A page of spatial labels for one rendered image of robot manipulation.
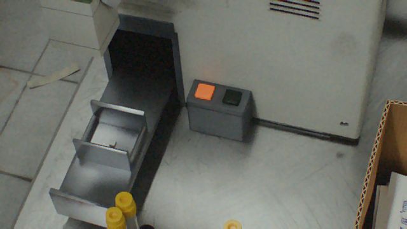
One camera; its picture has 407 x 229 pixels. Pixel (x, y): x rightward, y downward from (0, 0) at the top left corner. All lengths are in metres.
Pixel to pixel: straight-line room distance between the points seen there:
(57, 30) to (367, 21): 0.26
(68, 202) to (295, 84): 0.24
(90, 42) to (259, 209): 0.26
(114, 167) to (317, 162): 0.20
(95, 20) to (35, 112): 1.41
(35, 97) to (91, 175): 1.28
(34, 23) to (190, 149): 1.43
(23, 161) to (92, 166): 1.16
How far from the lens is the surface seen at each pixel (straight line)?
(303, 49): 0.75
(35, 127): 2.00
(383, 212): 0.74
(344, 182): 0.82
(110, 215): 0.68
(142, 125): 0.80
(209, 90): 0.82
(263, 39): 0.75
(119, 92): 0.84
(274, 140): 0.84
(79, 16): 0.63
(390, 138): 0.74
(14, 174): 1.94
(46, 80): 2.08
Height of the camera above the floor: 1.57
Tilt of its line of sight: 53 degrees down
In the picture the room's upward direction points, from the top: 5 degrees counter-clockwise
